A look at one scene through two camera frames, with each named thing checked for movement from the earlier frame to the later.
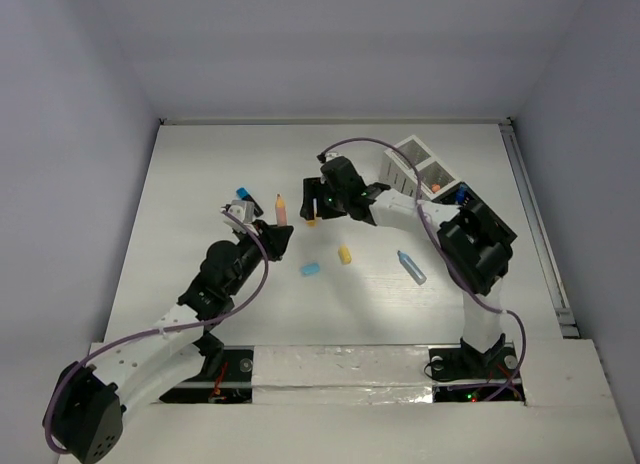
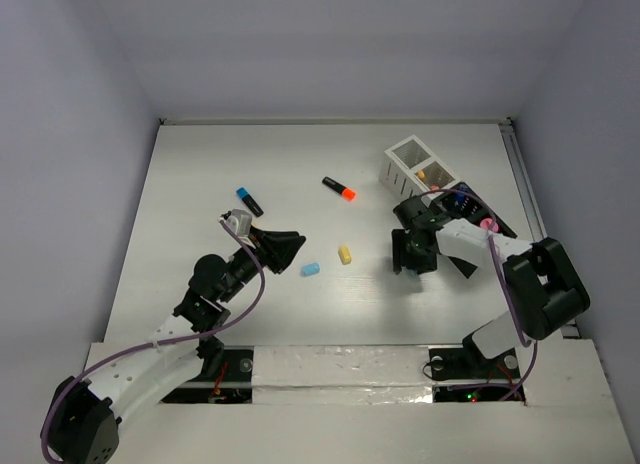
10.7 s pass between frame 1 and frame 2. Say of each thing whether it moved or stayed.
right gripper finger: moved
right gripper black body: moved
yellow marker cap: stayed
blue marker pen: stayed
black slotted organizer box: stayed
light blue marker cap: stayed
